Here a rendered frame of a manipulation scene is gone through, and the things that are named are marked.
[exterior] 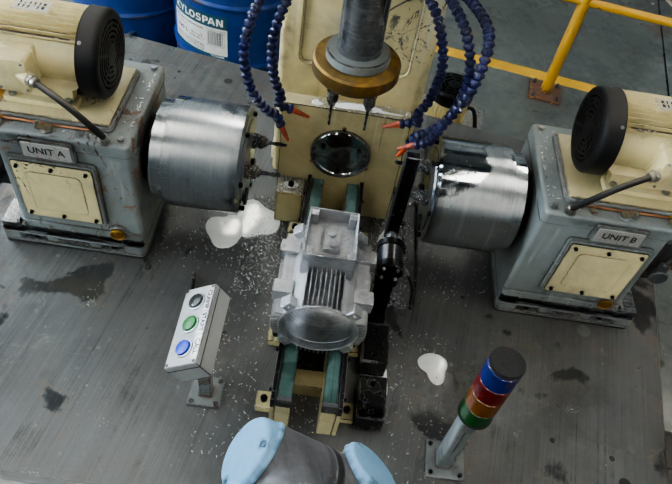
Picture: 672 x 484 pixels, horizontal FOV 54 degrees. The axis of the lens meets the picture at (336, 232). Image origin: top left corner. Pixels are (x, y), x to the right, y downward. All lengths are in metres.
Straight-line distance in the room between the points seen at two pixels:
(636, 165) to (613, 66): 2.83
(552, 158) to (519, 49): 2.61
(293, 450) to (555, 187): 0.90
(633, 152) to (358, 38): 0.59
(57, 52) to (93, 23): 0.09
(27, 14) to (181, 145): 0.37
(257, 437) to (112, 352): 0.79
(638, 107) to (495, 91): 2.33
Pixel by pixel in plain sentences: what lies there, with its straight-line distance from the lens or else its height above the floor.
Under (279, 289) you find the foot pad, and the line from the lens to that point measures 1.26.
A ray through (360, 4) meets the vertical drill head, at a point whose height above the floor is 1.48.
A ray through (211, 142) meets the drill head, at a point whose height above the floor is 1.15.
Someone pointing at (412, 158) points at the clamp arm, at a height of 1.25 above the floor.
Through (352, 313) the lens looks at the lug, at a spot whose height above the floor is 1.09.
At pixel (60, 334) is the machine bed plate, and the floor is 0.80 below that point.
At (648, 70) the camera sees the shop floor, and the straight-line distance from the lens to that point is 4.37.
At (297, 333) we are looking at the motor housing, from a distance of 1.35.
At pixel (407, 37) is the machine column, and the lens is 1.56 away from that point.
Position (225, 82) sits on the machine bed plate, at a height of 0.80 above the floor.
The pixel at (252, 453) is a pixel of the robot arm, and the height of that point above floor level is 1.39.
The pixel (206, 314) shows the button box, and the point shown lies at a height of 1.08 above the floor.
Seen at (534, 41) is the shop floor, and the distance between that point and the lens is 4.24.
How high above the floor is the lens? 2.11
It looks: 50 degrees down
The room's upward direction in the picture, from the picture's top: 11 degrees clockwise
